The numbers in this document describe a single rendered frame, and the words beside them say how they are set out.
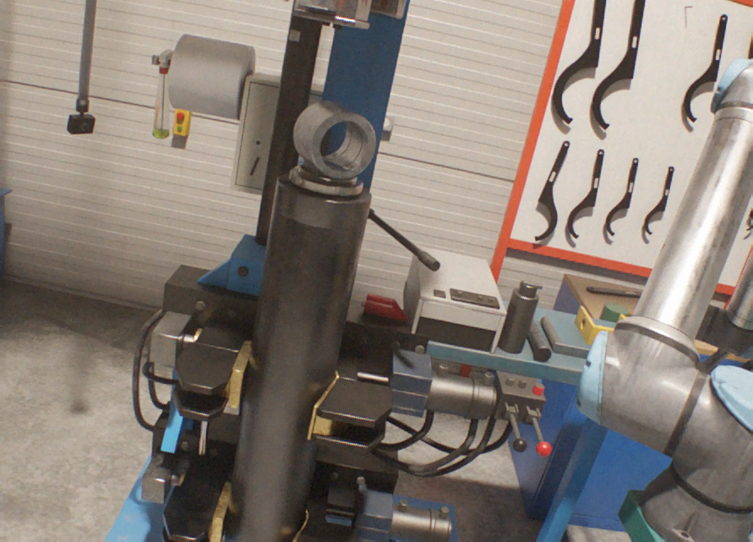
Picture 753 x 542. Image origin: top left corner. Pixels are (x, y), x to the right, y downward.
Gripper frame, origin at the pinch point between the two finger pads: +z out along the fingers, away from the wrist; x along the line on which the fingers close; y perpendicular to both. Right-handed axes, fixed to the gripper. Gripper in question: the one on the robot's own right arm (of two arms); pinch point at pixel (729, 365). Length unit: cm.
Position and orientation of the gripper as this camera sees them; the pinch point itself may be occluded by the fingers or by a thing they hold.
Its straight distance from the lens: 188.1
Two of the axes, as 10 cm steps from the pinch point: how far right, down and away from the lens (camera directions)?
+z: -3.7, 6.7, 6.5
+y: 0.7, 7.1, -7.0
